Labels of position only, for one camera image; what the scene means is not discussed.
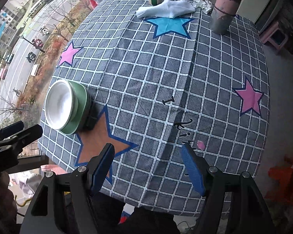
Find crumpled white tissue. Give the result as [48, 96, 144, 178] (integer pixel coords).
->
[193, 0, 213, 14]

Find grey checkered tablecloth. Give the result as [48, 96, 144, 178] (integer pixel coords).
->
[38, 0, 270, 216]

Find white paper bowl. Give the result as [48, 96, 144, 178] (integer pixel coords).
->
[45, 79, 79, 130]

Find green square bowl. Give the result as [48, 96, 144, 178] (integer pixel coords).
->
[60, 80, 91, 135]

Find pink grey metal cylinder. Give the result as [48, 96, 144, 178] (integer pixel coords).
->
[209, 0, 242, 35]

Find red plastic stool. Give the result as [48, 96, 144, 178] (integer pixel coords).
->
[265, 155, 293, 206]

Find pink plastic stool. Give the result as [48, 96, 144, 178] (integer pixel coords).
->
[260, 21, 289, 53]

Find white folded cloth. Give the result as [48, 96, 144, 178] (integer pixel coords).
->
[136, 0, 195, 19]

